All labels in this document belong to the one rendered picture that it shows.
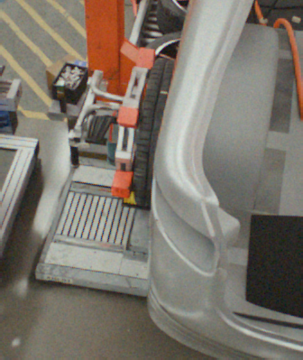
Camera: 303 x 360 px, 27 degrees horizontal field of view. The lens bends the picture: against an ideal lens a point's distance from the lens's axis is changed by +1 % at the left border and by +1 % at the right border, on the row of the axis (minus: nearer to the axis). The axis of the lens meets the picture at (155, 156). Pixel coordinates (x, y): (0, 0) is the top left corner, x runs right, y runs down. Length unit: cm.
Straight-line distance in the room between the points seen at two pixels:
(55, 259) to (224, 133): 134
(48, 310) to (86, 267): 27
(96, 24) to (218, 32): 128
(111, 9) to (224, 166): 103
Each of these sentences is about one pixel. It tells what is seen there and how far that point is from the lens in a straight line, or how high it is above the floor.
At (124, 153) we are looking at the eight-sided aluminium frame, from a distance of 252.
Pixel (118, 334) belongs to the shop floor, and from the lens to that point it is 317.
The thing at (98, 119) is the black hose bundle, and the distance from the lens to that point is 256.
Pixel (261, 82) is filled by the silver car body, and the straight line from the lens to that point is 236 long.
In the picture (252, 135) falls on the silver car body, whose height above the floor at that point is 120.
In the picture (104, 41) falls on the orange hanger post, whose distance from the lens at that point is 311.
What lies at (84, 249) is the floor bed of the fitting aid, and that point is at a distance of 332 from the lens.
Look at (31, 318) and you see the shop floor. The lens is 324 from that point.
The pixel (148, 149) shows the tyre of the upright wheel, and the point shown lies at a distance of 245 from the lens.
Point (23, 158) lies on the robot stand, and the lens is 354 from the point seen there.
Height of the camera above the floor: 286
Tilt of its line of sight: 49 degrees down
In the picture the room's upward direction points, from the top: 3 degrees clockwise
